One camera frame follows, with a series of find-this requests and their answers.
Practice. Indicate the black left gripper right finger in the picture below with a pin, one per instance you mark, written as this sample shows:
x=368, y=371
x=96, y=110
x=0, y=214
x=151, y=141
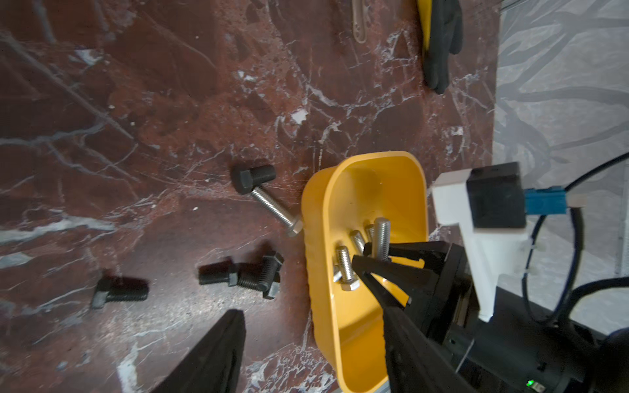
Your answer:
x=413, y=363

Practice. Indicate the yellow plastic storage tray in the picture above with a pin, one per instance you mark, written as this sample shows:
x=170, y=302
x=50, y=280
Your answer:
x=347, y=317

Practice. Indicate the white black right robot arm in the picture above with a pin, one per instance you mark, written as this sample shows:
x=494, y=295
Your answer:
x=562, y=357

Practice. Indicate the black hex bolt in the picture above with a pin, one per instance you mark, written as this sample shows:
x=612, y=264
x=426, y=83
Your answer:
x=245, y=180
x=265, y=277
x=118, y=290
x=222, y=272

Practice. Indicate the silver hex bolt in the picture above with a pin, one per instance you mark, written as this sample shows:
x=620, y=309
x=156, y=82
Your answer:
x=337, y=276
x=369, y=230
x=349, y=280
x=292, y=222
x=358, y=241
x=381, y=238

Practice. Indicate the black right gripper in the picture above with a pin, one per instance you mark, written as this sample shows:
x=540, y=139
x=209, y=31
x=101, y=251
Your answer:
x=449, y=318

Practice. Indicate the black yellow work glove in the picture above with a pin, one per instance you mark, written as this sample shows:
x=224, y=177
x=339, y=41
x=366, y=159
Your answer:
x=442, y=28

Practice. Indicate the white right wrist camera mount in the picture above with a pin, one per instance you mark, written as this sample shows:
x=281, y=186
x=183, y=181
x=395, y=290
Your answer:
x=488, y=206

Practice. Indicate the brown plastic slotted scoop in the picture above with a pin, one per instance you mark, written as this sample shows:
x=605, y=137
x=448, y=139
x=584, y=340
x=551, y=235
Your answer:
x=359, y=20

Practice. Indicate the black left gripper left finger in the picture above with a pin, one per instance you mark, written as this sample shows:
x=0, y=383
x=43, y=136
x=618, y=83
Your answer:
x=213, y=365

